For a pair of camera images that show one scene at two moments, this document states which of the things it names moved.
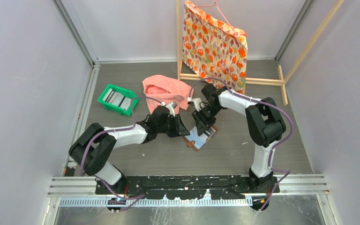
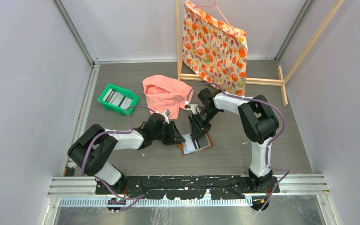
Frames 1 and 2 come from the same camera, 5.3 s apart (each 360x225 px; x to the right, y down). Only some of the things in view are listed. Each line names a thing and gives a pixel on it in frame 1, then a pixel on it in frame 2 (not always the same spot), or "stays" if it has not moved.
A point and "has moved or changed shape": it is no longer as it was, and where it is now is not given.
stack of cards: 115,98 stays
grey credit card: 209,132 -> 202,141
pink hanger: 214,5 stays
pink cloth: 159,89 stays
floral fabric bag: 212,49 stays
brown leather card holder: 197,142 has moved or changed shape
